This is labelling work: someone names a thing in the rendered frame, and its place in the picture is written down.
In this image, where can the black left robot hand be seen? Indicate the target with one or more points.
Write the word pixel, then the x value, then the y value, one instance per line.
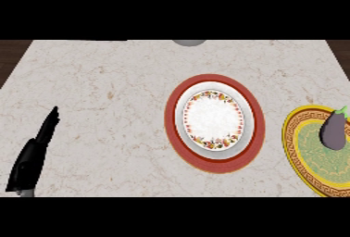
pixel 30 160

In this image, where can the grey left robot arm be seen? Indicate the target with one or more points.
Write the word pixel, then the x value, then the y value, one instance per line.
pixel 27 193

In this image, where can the red rimmed floral plate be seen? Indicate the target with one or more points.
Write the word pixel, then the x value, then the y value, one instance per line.
pixel 214 122

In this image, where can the yellow green patterned plate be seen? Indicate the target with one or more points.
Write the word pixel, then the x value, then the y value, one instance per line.
pixel 319 154

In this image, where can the purple eggplant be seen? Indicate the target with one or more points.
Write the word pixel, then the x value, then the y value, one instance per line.
pixel 334 130

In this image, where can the grey round object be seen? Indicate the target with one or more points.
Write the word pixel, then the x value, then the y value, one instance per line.
pixel 189 42

